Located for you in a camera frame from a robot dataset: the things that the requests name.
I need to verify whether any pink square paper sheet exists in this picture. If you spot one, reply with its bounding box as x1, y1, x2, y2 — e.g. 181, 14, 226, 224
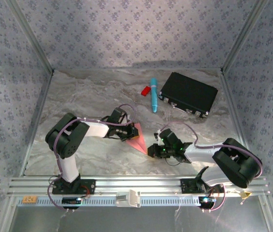
126, 122, 149, 155

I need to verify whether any light blue pen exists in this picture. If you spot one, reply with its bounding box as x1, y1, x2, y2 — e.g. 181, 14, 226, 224
150, 77, 159, 114

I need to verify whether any black case with chrome latches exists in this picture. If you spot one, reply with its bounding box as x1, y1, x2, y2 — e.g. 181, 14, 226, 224
158, 72, 219, 119

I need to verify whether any right black electronics module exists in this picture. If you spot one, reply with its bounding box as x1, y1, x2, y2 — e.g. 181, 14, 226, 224
198, 196, 217, 209

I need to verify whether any black electronics module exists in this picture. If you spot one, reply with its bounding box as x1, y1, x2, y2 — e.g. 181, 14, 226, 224
62, 197, 83, 205
198, 196, 217, 209

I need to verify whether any left black electronics module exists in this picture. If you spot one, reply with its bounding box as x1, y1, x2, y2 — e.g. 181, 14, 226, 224
62, 197, 83, 205

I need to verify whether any orange label tag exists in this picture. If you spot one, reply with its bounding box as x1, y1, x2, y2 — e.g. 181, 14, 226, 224
22, 196, 38, 204

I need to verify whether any aluminium front mounting rail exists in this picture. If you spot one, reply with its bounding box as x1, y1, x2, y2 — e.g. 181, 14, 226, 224
7, 175, 271, 197

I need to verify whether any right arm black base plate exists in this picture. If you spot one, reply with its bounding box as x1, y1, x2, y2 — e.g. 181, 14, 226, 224
180, 178, 225, 194

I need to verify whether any white plastic bracket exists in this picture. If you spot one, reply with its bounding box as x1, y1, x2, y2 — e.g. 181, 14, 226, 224
115, 189, 142, 208

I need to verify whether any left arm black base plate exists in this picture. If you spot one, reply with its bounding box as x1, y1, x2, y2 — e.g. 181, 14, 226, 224
52, 178, 96, 195

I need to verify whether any white slotted cable duct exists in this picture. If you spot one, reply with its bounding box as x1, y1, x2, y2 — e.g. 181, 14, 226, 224
16, 195, 200, 207

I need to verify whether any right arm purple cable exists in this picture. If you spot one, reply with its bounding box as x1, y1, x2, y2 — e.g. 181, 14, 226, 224
161, 120, 264, 213

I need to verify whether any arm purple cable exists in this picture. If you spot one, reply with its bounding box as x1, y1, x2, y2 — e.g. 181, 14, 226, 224
47, 103, 138, 211
161, 120, 264, 213

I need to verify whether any aluminium table side rail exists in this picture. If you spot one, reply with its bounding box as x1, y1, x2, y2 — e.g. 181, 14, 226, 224
219, 71, 257, 176
19, 71, 55, 177

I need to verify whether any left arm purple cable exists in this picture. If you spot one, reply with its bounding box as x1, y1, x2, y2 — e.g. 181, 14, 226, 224
47, 103, 138, 211

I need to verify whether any aluminium corner post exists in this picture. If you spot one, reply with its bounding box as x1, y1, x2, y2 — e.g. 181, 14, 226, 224
220, 0, 272, 74
7, 0, 55, 74

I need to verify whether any aluminium frame leg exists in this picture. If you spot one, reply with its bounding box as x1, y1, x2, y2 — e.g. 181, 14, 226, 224
258, 194, 273, 232
0, 195, 18, 232

